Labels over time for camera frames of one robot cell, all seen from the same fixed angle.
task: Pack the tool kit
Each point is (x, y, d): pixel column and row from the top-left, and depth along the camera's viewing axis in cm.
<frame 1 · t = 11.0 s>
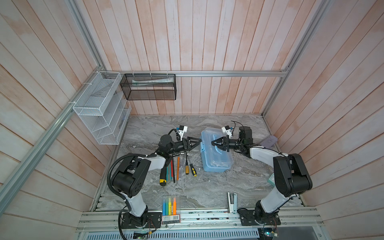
left hand: (200, 144, 79), fingers open
right hand: (213, 144, 86), fingers closed
blue plastic tool box: (215, 159, 83), point 13 cm above the table
large black yellow screwdriver: (163, 177, 89), on the table
teal handled tool: (168, 172, 90), on the table
small yellow screwdriver: (187, 168, 92), on the table
black yellow stubby screwdriver: (193, 169, 92), on the table
white stapler: (232, 202, 79), point 2 cm above the table

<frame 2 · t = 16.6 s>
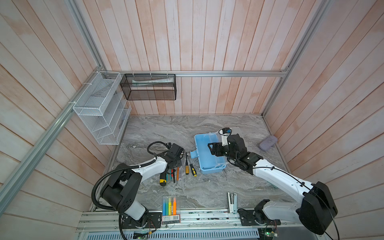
left hand: (175, 163, 91), fingers open
right hand: (212, 143, 82), fingers open
blue plastic tool box: (208, 163, 95), on the table
the other named things where they were.

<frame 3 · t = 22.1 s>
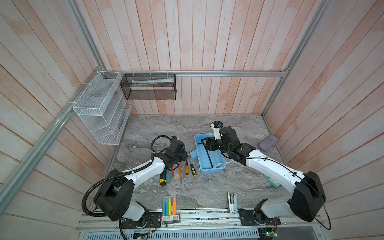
left hand: (184, 156, 88), fingers open
right hand: (205, 139, 82), fingers open
black hex key: (207, 153, 100), on the table
the other named things where they were.

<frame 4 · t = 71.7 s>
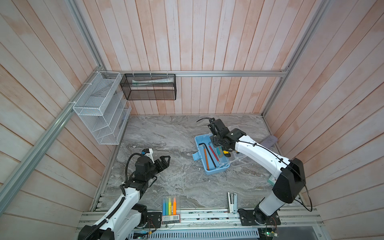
left hand: (166, 162, 84), fingers open
right hand: (217, 136, 85), fingers closed
black hex key: (209, 153, 100), on the table
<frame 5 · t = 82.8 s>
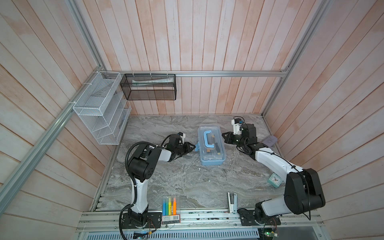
left hand: (195, 149, 98), fingers open
right hand: (222, 133, 88), fingers closed
blue plastic tool box: (211, 145, 90), point 13 cm above the table
